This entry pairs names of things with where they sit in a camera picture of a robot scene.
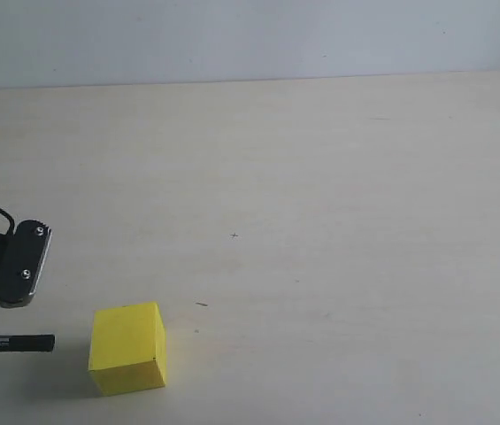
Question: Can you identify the black and white whiteboard marker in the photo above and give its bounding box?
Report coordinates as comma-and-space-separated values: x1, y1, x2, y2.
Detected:
0, 334, 56, 352

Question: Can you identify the yellow wooden cube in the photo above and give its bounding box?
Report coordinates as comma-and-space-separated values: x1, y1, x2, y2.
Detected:
88, 302, 167, 396

